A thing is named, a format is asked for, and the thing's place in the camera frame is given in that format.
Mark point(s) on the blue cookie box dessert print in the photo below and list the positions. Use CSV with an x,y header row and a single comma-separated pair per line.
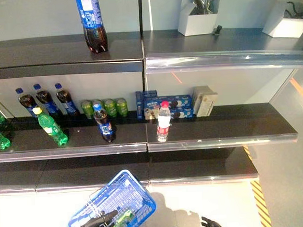
x,y
151,111

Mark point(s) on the blue Oreo cookie box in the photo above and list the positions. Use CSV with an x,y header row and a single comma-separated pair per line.
x,y
181,101
184,114

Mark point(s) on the dark blue cookie box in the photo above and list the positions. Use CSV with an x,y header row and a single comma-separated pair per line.
x,y
150,94
140,106

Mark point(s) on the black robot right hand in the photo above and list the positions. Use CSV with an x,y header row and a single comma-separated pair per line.
x,y
212,226

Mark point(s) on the small water bottle red cap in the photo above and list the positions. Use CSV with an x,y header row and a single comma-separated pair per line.
x,y
163,123

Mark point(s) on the silver foil figure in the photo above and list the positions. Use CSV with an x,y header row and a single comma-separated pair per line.
x,y
202,4

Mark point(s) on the green drink container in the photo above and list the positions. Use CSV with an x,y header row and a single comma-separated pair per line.
x,y
124,220

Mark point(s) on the black figure in box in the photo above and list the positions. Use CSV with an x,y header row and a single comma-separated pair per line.
x,y
294,12

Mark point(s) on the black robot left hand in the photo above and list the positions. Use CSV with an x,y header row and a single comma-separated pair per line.
x,y
95,223

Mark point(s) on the small black object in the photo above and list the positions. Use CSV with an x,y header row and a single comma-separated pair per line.
x,y
217,30

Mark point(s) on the blue plastic shopping basket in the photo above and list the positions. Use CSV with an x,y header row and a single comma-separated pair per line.
x,y
124,194

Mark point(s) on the large Pepsi cola bottle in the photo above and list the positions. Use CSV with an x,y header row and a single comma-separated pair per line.
x,y
91,21

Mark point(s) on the white open box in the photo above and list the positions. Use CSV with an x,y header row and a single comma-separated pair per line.
x,y
198,24
288,29

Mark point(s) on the yellow black hazard tape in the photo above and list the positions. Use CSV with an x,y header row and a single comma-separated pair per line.
x,y
260,204

